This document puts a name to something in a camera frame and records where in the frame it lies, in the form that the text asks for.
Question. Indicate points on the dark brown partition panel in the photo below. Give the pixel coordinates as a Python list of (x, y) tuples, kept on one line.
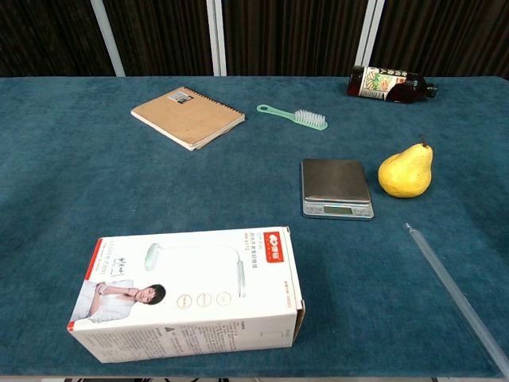
[(294, 36), (43, 36), (159, 36), (445, 36)]

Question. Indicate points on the white partition frame post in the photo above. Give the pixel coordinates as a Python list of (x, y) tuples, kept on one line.
[(370, 36), (107, 40), (216, 40)]

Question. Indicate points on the brown spiral notebook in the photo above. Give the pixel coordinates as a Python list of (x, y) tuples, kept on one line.
[(187, 117)]

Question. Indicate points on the teal table cloth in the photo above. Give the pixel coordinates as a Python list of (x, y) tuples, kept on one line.
[(119, 191)]

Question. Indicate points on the mint green plastic brush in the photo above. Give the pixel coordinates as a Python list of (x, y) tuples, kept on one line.
[(310, 118)]

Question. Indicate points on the small digital kitchen scale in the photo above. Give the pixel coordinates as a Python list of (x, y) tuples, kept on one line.
[(334, 179)]

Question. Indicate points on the clear plastic tube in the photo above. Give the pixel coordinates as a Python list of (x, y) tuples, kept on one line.
[(437, 270)]

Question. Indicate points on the dark sauce bottle with label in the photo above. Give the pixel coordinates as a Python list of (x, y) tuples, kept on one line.
[(378, 83)]

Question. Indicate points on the white desk lamp box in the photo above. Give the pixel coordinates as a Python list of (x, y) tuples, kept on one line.
[(179, 298)]

